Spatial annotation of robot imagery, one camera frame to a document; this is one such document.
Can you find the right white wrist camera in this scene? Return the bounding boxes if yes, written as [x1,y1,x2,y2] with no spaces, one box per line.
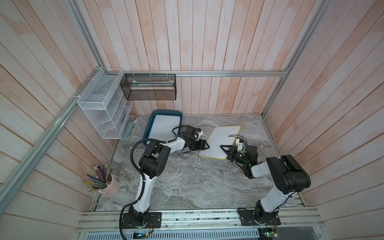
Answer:
[235,139,247,152]

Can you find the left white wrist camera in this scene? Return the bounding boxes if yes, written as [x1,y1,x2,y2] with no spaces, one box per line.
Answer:
[193,128,203,141]

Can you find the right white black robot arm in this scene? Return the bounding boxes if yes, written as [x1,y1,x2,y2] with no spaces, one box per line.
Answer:
[220,145,311,225]

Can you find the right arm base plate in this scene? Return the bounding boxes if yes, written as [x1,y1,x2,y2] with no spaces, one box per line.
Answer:
[237,207,281,226]

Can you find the blue-framed whiteboard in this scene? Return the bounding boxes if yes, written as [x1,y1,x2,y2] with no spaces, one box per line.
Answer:
[148,115,181,141]

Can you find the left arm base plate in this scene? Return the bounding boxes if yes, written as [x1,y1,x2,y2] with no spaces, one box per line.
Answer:
[121,212,162,230]

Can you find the yellow-framed whiteboard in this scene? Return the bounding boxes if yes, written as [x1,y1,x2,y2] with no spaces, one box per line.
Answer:
[199,126,241,160]

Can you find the pencil cup with pencils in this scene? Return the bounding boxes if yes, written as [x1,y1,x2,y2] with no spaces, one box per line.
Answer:
[83,165,120,197]

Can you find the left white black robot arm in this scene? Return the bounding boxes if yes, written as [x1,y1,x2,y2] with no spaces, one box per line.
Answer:
[123,125,210,218]

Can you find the white wire mesh shelf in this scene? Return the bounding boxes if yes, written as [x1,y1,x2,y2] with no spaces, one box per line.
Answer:
[78,68,133,140]

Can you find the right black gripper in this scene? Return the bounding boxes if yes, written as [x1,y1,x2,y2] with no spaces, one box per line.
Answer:
[220,145,249,168]

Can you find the black mesh basket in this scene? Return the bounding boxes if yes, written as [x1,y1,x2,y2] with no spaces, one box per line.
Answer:
[120,73,177,101]

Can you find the aluminium mounting rail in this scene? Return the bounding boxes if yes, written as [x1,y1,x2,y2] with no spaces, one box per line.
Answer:
[76,207,330,240]

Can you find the teal plastic storage box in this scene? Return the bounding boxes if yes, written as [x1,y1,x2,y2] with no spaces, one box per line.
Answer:
[143,110,183,139]

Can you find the black corrugated cable conduit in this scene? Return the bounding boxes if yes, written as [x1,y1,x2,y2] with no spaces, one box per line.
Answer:
[119,125,188,240]

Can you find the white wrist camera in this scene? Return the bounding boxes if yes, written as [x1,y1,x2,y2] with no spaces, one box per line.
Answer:
[235,139,247,152]
[193,128,203,141]

